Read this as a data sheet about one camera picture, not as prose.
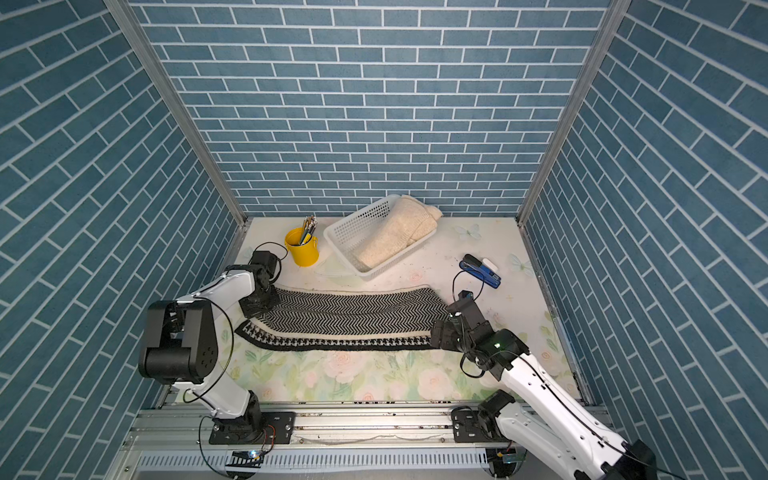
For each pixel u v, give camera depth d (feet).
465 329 1.92
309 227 3.18
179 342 1.53
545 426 1.82
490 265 3.37
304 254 3.41
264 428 2.37
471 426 2.41
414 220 3.43
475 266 3.41
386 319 2.92
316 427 2.47
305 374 2.72
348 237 3.65
